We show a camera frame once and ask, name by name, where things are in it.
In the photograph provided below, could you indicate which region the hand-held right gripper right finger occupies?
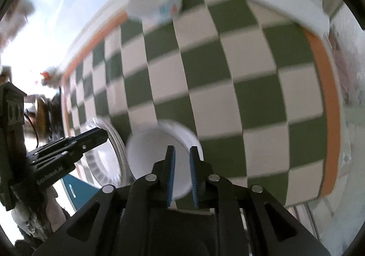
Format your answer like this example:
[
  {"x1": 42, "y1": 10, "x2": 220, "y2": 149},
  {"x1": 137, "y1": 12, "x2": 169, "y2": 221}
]
[{"x1": 190, "y1": 146, "x2": 337, "y2": 256}]

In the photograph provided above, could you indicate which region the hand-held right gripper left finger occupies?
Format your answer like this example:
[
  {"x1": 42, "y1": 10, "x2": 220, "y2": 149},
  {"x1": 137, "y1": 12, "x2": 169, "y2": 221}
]
[{"x1": 31, "y1": 145, "x2": 176, "y2": 256}]

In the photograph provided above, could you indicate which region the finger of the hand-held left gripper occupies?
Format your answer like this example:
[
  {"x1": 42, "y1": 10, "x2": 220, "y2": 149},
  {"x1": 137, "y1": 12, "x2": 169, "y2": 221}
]
[{"x1": 64, "y1": 127, "x2": 109, "y2": 156}]

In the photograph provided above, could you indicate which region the plain white bowl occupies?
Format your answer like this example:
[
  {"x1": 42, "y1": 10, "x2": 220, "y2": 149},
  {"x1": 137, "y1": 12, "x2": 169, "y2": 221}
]
[{"x1": 126, "y1": 119, "x2": 203, "y2": 201}]

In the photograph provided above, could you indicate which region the black striped white plate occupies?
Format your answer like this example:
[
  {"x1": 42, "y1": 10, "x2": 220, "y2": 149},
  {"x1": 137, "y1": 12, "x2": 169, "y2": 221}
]
[{"x1": 76, "y1": 118, "x2": 134, "y2": 188}]

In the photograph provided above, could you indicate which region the green white checkered cloth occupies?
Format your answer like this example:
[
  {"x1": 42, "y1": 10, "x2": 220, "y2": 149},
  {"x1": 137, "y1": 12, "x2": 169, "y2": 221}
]
[{"x1": 61, "y1": 0, "x2": 343, "y2": 208}]

